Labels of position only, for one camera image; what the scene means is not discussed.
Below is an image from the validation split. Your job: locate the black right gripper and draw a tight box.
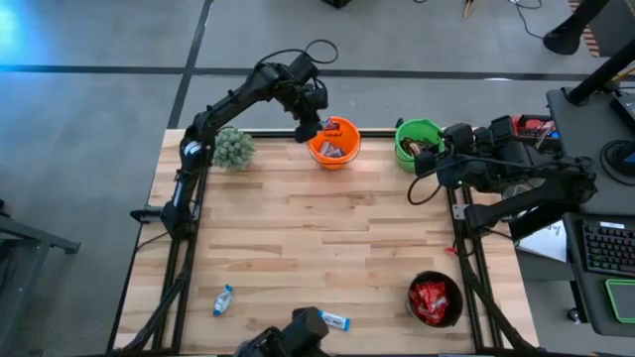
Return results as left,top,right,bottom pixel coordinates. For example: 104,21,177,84
414,122,497,192

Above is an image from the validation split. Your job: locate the black backlit keyboard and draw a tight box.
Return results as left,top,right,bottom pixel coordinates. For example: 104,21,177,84
580,220,635,278

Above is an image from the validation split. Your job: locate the person's shoe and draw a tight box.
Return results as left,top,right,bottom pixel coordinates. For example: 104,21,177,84
542,17,582,57

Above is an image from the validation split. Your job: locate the dark grey keyboard desk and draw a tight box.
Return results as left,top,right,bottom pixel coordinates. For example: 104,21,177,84
563,212,635,338

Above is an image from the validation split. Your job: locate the grey metal stand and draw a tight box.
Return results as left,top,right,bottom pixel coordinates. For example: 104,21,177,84
0,197,81,357

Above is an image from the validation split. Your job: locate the black red electronics box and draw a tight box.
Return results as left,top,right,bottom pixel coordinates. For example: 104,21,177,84
490,114,565,153

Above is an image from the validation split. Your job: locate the red candy packet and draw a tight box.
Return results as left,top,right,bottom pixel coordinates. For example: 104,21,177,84
411,304,445,326
415,281,450,313

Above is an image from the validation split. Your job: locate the black diagonal pole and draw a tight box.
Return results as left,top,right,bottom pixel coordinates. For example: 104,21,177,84
565,38,635,106
509,205,579,242

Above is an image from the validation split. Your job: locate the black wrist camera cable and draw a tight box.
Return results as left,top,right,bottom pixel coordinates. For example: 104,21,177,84
257,39,340,66
406,171,445,206

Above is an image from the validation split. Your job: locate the black bulky device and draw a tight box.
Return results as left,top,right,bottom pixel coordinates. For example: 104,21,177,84
232,305,331,357

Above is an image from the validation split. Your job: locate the orange plastic bucket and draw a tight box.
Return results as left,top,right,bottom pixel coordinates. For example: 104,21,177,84
307,116,362,172

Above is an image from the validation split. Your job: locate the brown chocolate bar packet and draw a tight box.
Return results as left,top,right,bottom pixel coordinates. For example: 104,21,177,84
400,138,428,159

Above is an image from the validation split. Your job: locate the black left wrist camera cable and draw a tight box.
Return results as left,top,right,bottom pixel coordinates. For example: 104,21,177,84
257,39,340,66

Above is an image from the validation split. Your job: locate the white paper sheet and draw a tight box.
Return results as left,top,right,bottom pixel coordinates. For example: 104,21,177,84
518,220,569,263

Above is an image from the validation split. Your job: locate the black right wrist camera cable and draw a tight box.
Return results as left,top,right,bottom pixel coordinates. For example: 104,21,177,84
406,171,445,206

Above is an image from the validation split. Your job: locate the green plastic bucket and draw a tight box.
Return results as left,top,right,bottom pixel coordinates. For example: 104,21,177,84
394,117,446,174

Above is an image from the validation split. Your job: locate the black plastic bucket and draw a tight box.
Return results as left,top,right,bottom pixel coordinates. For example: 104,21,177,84
407,270,466,328

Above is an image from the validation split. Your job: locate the artificial green potted plant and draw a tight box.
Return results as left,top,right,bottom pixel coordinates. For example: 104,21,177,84
212,127,257,173

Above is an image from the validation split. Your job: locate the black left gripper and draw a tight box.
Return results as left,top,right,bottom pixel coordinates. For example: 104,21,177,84
270,52,329,145

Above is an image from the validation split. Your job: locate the person's leg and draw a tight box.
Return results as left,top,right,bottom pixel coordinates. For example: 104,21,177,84
570,0,614,31

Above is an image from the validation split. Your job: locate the black monitor stand base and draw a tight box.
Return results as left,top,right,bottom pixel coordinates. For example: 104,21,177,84
599,139,635,179

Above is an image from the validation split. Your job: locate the dark grey cabinet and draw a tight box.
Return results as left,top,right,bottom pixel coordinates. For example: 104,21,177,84
587,0,635,59

